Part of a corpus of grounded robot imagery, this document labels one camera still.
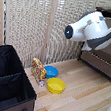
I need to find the silver drawer handle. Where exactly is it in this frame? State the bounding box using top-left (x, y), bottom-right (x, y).
top-left (87, 50), bottom-right (111, 66)

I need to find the woven beige folding screen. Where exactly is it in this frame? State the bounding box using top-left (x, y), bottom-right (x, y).
top-left (0, 0), bottom-right (111, 81)

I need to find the orange yellow snack box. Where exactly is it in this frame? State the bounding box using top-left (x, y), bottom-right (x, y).
top-left (29, 56), bottom-right (50, 83)

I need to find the black fabric storage box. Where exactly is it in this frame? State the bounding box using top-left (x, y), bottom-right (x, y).
top-left (0, 43), bottom-right (44, 111)

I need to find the blue plastic bowl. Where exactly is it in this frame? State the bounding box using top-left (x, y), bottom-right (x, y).
top-left (41, 64), bottom-right (61, 81)

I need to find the yellow plastic bowl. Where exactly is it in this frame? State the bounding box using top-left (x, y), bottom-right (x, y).
top-left (45, 76), bottom-right (67, 96)

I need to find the small white cup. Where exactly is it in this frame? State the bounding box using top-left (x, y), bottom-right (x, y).
top-left (38, 81), bottom-right (46, 88)

